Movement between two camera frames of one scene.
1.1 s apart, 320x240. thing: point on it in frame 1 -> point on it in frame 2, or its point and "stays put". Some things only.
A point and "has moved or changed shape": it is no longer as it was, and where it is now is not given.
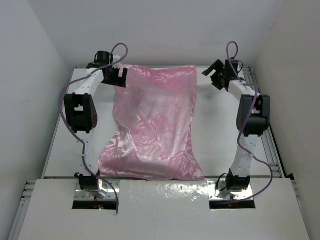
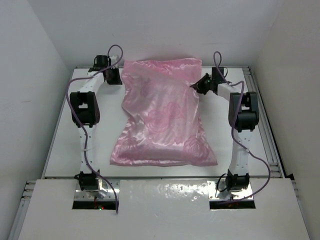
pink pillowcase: x=151 y=138 has moved or changed shape
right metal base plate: x=218 y=190 stays put
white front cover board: x=164 y=209 stays put
